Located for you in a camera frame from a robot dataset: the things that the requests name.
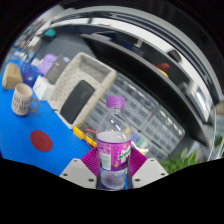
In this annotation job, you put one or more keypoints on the brown cardboard box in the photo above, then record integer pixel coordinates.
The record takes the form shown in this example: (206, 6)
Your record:
(11, 76)

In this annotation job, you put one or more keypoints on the dark grey flat box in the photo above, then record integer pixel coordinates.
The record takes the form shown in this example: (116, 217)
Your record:
(56, 71)

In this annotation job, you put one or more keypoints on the green potted plant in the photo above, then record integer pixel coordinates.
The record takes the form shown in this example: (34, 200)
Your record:
(180, 161)

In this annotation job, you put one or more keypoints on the purple-capped clear drink bottle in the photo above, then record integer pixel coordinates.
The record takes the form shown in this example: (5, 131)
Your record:
(114, 150)

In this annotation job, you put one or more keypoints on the beige patterned mug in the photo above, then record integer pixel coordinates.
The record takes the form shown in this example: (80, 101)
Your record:
(20, 101)

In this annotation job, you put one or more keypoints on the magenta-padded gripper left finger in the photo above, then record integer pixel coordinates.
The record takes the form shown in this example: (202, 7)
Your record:
(78, 171)

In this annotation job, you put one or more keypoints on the black overhead shelf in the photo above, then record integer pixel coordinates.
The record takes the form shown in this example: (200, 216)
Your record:
(143, 71)

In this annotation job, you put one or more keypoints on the purple plastic bag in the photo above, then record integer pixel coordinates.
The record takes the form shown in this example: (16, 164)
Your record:
(47, 64)

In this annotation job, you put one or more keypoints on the yellow and red hand tool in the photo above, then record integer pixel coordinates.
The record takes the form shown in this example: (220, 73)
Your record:
(162, 68)

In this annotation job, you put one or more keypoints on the low grey drawer cabinet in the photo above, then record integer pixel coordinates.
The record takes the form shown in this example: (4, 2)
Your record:
(150, 146)

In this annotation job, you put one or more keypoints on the grey small-parts drawer cabinet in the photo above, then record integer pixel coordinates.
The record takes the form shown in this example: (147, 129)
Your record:
(166, 125)

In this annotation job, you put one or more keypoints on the white carton box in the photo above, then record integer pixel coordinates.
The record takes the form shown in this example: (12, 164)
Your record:
(42, 87)

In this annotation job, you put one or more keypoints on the flat round red coaster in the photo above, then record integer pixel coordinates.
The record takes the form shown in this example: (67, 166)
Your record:
(41, 141)

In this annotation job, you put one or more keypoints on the blue carton box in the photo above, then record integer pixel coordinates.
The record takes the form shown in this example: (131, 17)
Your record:
(29, 74)

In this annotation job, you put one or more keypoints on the wide grey drawer cabinet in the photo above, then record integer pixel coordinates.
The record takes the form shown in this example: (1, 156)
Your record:
(135, 96)

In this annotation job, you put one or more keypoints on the teal lamp head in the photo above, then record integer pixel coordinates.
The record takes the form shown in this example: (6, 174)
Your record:
(50, 32)

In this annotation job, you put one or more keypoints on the grey oscilloscope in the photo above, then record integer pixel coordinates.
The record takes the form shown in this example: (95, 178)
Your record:
(200, 98)

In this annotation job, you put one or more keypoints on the black computer mouse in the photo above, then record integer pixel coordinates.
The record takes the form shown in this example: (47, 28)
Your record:
(174, 56)

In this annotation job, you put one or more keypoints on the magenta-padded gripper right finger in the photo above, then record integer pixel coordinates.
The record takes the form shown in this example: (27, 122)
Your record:
(150, 171)

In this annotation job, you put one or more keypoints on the cream perforated storage bin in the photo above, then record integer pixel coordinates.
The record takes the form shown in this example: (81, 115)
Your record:
(90, 71)

